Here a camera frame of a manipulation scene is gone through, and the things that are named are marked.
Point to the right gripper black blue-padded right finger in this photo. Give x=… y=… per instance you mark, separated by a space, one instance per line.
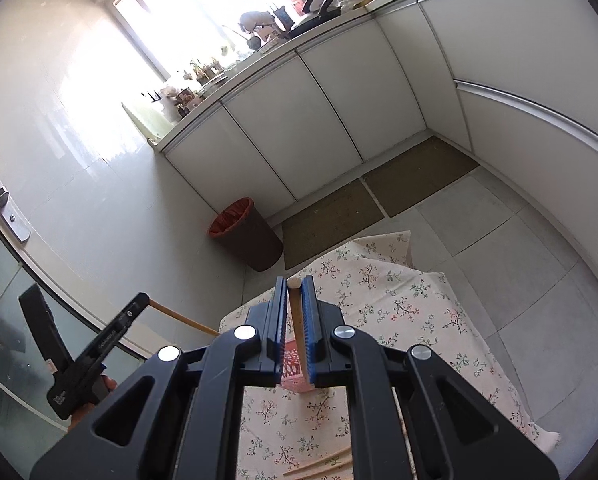
x=326 y=367

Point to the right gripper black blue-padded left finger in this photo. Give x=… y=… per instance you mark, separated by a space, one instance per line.
x=264 y=368

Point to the bamboo chopstick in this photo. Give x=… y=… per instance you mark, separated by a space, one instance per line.
x=183 y=319
x=338 y=471
x=323 y=462
x=295 y=302

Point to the operator left hand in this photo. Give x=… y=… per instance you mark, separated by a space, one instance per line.
x=103 y=387

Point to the pink perforated utensil holder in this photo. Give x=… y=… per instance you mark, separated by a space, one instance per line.
x=293 y=378

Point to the glass sliding door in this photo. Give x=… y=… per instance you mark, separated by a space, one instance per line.
x=29 y=427

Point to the red-rimmed dark trash bin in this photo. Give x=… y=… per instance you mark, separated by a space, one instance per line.
x=243 y=232

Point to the brown floor mat left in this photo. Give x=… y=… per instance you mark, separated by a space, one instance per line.
x=328 y=222

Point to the brown floor mat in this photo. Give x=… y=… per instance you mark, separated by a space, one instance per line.
x=328 y=222
x=416 y=174

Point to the brown floor mat right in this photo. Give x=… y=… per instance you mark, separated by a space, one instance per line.
x=416 y=174

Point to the countertop clutter by window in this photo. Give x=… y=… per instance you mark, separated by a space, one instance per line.
x=203 y=43

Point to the silver door handle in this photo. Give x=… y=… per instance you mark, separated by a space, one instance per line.
x=16 y=223

